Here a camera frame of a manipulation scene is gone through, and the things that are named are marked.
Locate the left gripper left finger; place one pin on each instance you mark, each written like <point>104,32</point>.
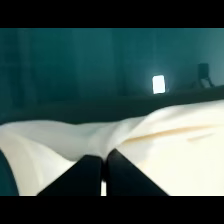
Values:
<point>83,180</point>

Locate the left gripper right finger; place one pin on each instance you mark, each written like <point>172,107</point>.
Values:
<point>128,178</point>

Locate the cream garment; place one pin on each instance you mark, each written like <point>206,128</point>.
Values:
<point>173,150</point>

